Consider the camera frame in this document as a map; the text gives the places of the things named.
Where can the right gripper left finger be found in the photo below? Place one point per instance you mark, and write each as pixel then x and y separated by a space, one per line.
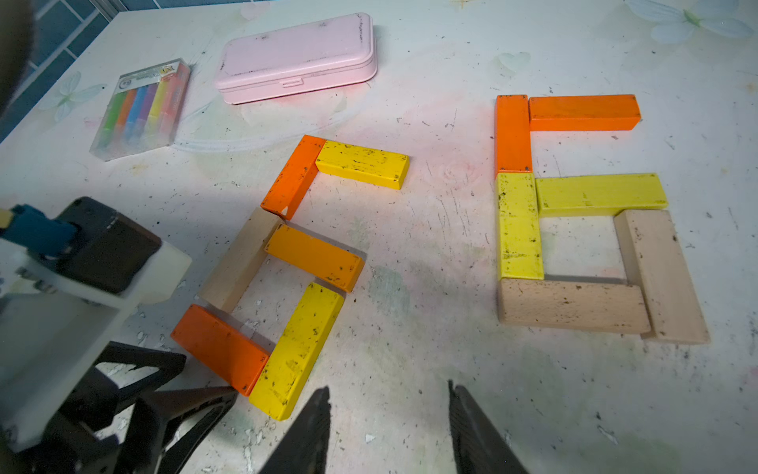
pixel 304 448

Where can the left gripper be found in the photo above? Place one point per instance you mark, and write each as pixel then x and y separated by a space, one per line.
pixel 164 430

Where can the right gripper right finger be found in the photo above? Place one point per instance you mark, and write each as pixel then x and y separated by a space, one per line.
pixel 477 445

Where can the yellow block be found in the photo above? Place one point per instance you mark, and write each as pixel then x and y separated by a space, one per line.
pixel 599 195
pixel 288 368
pixel 366 165
pixel 520 249

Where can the orange block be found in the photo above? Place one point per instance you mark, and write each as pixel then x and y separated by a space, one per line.
pixel 224 350
pixel 608 113
pixel 295 179
pixel 513 151
pixel 321 259

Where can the natural wood block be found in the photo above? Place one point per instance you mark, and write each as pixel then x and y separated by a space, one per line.
pixel 654 261
pixel 231 277
pixel 582 306

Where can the coloured marker box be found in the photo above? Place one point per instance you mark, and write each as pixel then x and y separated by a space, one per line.
pixel 144 111

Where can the pink pencil case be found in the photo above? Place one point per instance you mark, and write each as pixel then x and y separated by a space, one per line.
pixel 320 55

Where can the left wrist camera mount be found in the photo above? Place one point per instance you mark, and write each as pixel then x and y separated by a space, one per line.
pixel 90 268

